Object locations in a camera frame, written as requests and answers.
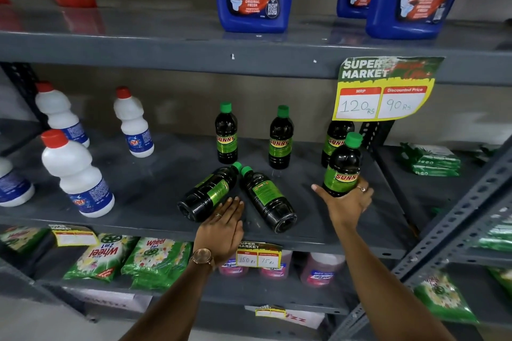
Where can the large green yellow price tag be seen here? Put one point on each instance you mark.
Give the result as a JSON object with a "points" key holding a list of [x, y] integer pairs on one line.
{"points": [[384, 89]]}

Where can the person's right thumb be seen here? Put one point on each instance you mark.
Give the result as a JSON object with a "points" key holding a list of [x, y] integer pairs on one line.
{"points": [[321, 193]]}

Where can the person's left hand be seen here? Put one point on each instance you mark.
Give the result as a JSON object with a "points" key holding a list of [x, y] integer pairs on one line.
{"points": [[218, 237]]}

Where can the rose gold wristwatch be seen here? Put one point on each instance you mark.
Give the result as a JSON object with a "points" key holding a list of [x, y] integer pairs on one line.
{"points": [[202, 257]]}

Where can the small yellow price tag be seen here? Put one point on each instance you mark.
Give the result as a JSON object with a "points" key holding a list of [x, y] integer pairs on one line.
{"points": [[259, 255], [271, 312], [74, 235]]}

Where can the dark bottle green cap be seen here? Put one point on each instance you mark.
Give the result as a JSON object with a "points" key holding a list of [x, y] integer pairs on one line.
{"points": [[227, 137], [208, 195], [343, 169], [268, 201], [334, 141], [280, 141]]}

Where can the person's right forearm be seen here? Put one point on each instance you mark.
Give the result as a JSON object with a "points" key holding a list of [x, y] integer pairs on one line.
{"points": [[384, 288]]}

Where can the white bottle red cap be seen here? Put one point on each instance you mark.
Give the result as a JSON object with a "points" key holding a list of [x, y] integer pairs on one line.
{"points": [[60, 113], [134, 125], [14, 187], [78, 177]]}

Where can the grey metal shelf rack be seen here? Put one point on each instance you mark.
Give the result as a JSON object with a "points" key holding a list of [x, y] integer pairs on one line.
{"points": [[160, 49]]}

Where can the person's left forearm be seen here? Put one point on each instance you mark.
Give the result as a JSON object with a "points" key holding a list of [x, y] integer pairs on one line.
{"points": [[176, 304]]}

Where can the grey slotted angle rack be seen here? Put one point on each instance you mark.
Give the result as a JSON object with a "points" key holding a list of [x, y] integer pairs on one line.
{"points": [[460, 217]]}

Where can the person's left fingers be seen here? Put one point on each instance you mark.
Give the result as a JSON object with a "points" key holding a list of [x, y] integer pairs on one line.
{"points": [[231, 213]]}

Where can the white printed box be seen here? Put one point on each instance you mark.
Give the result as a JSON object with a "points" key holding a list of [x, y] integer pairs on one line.
{"points": [[112, 300], [306, 318]]}

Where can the green detergent packet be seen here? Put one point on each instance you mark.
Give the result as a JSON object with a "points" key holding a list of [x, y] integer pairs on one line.
{"points": [[496, 237], [102, 257], [432, 160], [20, 237], [502, 280], [158, 263], [444, 296]]}

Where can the pink liquid bottle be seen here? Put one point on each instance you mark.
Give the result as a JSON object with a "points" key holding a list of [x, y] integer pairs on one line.
{"points": [[232, 271], [280, 271], [322, 271]]}

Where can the person's right hand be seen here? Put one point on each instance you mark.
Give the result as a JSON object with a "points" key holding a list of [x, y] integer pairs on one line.
{"points": [[346, 211]]}

